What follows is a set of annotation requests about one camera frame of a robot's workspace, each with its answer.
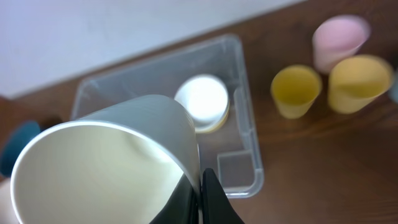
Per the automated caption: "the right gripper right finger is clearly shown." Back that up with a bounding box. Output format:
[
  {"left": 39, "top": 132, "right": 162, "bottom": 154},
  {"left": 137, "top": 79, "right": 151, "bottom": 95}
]
[{"left": 201, "top": 168, "right": 244, "bottom": 224}]

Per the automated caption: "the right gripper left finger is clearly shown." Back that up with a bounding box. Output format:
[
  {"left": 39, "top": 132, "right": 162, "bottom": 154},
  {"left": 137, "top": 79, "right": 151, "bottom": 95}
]
[{"left": 150, "top": 175, "right": 198, "bottom": 224}]

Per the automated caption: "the cream plastic cup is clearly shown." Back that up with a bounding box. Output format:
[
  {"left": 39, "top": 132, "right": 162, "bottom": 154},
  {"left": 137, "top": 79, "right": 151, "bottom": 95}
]
[{"left": 11, "top": 95, "right": 200, "bottom": 223}]

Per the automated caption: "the small yellow bowl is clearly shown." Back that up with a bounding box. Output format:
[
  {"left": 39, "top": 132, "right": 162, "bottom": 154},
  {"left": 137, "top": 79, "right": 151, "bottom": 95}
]
[{"left": 195, "top": 107, "right": 229, "bottom": 134}]

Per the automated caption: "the small white bowl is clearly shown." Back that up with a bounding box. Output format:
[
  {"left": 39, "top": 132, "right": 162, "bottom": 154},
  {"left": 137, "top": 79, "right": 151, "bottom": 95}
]
[{"left": 174, "top": 74, "right": 229, "bottom": 128}]

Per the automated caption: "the light yellow plastic cup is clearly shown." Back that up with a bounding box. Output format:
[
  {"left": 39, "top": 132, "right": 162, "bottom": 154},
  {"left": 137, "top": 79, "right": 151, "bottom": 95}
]
[{"left": 270, "top": 65, "right": 323, "bottom": 119}]

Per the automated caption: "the golden yellow plastic cup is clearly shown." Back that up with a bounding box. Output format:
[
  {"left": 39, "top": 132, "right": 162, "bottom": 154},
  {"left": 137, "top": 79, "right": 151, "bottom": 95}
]
[{"left": 328, "top": 55, "right": 394, "bottom": 114}]

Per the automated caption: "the pink plastic cup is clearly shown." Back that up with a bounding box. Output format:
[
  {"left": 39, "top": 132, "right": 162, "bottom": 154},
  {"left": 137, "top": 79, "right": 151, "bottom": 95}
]
[{"left": 312, "top": 14, "right": 371, "bottom": 74}]

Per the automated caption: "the light blue plastic cup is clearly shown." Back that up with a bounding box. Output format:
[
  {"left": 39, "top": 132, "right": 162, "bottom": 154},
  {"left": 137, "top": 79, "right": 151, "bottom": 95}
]
[{"left": 388, "top": 72, "right": 398, "bottom": 104}]

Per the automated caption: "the clear plastic storage bin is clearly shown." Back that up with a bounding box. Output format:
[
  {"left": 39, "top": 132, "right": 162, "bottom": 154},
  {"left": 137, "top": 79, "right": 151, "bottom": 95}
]
[{"left": 70, "top": 34, "right": 264, "bottom": 198}]

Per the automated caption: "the large cream bowl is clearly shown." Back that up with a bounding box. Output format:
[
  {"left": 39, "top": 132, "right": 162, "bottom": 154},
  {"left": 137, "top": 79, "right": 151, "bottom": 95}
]
[{"left": 0, "top": 179, "right": 19, "bottom": 224}]

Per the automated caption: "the dark blue bowl near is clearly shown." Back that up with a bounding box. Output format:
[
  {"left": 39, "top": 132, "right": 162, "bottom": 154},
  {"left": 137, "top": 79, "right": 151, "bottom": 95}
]
[{"left": 1, "top": 121, "right": 41, "bottom": 177}]

